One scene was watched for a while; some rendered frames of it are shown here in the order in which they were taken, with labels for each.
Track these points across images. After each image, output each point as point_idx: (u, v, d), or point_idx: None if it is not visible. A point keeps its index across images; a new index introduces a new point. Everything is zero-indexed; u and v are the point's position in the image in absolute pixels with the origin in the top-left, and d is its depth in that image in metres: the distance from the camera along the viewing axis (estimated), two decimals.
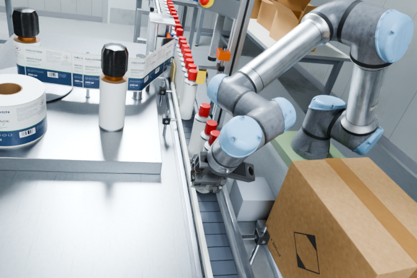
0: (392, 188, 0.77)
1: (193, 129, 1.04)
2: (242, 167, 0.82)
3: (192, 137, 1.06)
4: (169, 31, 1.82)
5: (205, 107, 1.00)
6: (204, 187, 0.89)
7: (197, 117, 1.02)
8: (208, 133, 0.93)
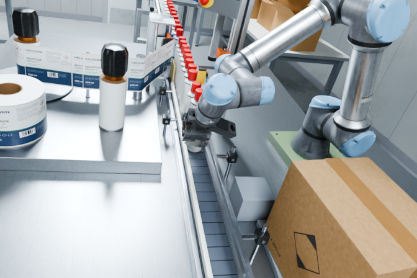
0: (392, 188, 0.77)
1: (187, 105, 1.16)
2: (224, 124, 0.98)
3: (185, 113, 1.18)
4: (169, 31, 1.82)
5: (197, 84, 1.12)
6: (193, 144, 1.05)
7: (190, 94, 1.14)
8: (198, 99, 1.09)
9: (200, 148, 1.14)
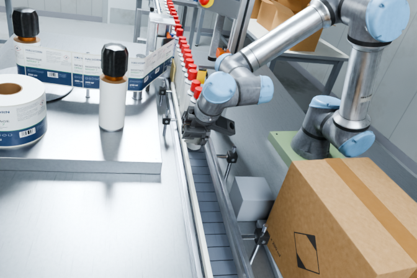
0: (392, 188, 0.77)
1: (186, 103, 1.17)
2: (224, 122, 0.99)
3: (184, 111, 1.19)
4: (169, 31, 1.82)
5: (196, 82, 1.13)
6: (193, 141, 1.06)
7: (189, 92, 1.15)
8: (197, 97, 1.10)
9: (199, 146, 1.15)
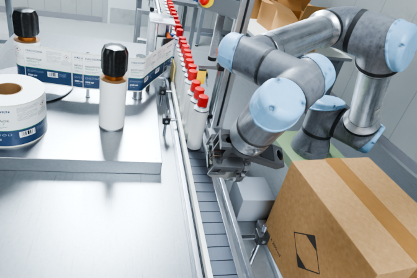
0: (392, 188, 0.77)
1: (186, 103, 1.17)
2: (270, 151, 0.68)
3: (184, 111, 1.19)
4: (169, 31, 1.82)
5: (196, 82, 1.13)
6: (222, 175, 0.75)
7: (189, 92, 1.15)
8: (197, 97, 1.10)
9: (199, 146, 1.15)
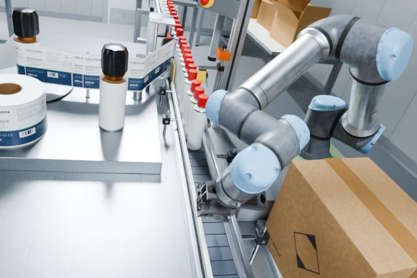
0: (392, 188, 0.77)
1: (186, 103, 1.17)
2: (253, 196, 0.74)
3: (184, 111, 1.19)
4: (169, 31, 1.82)
5: (196, 82, 1.13)
6: None
7: (189, 92, 1.15)
8: (197, 97, 1.10)
9: (199, 146, 1.15)
